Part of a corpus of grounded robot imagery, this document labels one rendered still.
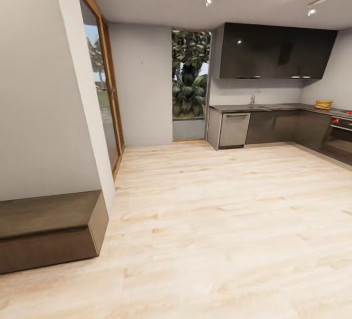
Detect popcorn bag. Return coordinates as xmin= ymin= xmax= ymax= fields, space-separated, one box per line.
xmin=315 ymin=100 xmax=333 ymax=110

